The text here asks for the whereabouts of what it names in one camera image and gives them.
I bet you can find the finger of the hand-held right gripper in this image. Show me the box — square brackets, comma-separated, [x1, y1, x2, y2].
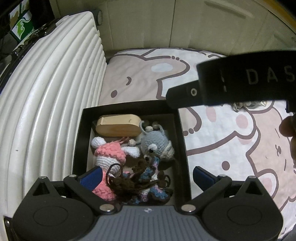
[165, 80, 203, 109]

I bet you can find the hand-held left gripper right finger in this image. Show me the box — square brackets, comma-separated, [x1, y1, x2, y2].
[181, 166, 270, 214]

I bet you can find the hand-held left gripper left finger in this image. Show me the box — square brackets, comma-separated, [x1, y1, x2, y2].
[30, 167, 122, 215]

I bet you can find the pink crochet doll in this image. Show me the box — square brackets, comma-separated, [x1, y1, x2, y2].
[92, 171, 119, 200]

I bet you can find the black white braided cord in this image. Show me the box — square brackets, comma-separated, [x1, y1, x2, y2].
[233, 101, 267, 113]

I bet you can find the pink white crochet bunny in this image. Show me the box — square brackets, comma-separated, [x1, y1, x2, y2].
[91, 136, 140, 173]

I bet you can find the black cardboard box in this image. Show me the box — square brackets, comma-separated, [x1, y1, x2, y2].
[72, 100, 192, 207]

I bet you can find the brown yarn hair doll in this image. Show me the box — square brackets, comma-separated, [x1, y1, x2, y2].
[106, 156, 174, 206]

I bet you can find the grey crochet mouse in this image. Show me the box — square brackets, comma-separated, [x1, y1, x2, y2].
[140, 125, 175, 162]

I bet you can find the oval wooden box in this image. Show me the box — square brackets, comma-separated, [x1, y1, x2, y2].
[96, 114, 142, 137]

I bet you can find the person's right hand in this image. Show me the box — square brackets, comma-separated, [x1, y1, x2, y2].
[279, 115, 296, 161]

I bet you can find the printed bear blanket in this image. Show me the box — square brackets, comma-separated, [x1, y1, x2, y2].
[99, 47, 296, 232]

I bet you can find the cream cabinet door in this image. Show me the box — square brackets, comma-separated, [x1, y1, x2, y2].
[172, 0, 296, 56]
[98, 0, 179, 53]

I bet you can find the white ribbed suitcase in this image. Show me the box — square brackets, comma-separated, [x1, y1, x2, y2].
[0, 9, 107, 219]

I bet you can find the green white box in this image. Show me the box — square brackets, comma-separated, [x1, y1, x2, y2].
[9, 0, 36, 44]

